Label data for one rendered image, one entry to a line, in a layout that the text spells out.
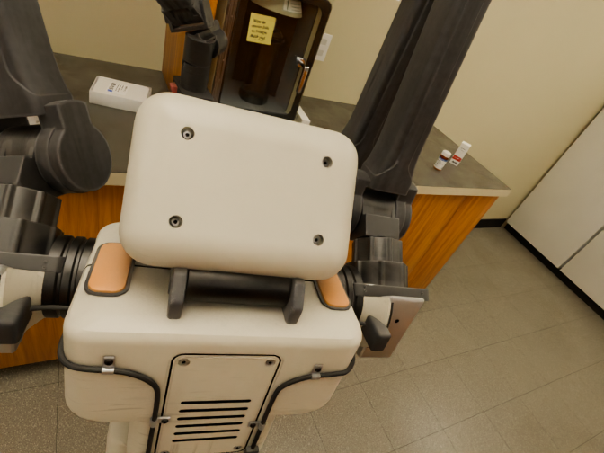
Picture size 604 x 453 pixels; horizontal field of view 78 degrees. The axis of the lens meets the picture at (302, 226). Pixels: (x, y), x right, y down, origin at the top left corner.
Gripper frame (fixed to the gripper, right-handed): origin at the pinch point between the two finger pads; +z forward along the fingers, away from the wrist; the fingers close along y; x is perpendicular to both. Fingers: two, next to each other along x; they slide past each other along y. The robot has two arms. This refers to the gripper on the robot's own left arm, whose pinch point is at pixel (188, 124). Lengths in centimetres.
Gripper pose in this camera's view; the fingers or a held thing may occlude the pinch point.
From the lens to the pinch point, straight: 93.5
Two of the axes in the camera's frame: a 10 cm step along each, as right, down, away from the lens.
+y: -4.2, -6.8, 6.1
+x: -8.5, 0.7, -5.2
